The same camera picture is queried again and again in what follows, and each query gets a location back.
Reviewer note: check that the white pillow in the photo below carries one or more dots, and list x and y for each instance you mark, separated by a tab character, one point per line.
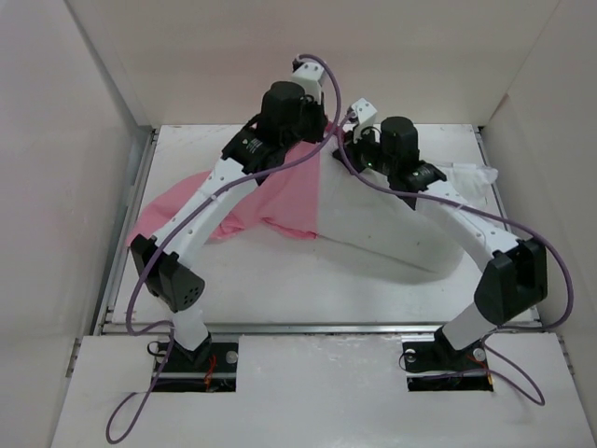
349	212

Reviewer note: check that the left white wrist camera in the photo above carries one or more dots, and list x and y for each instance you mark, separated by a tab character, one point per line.
310	76

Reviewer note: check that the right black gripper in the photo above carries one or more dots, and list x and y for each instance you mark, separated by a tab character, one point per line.
353	146

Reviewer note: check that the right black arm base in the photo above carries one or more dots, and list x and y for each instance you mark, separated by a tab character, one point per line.
427	356

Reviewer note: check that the pink pillowcase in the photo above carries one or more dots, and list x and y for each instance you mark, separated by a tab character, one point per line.
286	202

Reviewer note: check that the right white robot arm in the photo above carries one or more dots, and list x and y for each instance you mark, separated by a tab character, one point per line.
514	272

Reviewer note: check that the front aluminium rail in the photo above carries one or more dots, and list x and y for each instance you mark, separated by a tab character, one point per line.
112	328

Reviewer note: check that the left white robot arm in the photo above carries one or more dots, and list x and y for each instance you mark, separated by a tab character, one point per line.
164	260

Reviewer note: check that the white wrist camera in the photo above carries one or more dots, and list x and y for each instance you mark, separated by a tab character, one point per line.
362	114
310	76

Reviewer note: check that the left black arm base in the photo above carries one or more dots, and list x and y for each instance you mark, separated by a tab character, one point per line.
223	354

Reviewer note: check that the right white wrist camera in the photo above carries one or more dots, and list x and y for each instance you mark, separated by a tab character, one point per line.
362	114

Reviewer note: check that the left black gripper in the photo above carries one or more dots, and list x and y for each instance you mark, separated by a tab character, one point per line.
319	113

